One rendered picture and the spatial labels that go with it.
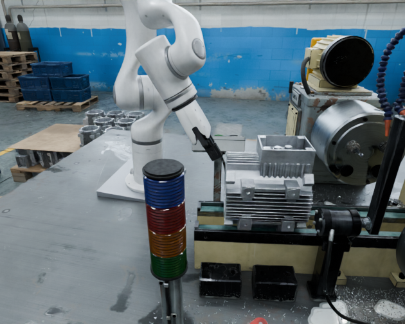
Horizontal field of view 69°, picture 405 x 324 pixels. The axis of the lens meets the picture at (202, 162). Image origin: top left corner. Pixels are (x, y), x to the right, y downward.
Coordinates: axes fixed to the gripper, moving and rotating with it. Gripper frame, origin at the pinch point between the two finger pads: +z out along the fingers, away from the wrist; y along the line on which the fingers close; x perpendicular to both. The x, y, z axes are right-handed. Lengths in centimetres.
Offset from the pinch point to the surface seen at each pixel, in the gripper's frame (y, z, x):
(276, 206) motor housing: 15.4, 13.2, 9.6
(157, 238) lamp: 38.7, -5.5, -5.4
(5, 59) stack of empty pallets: -487, -179, -364
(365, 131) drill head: -14.8, 21.3, 40.3
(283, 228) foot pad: 15.6, 19.5, 8.5
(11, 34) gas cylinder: -580, -234, -377
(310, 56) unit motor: -53, 1, 41
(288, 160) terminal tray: 10.9, 6.1, 16.4
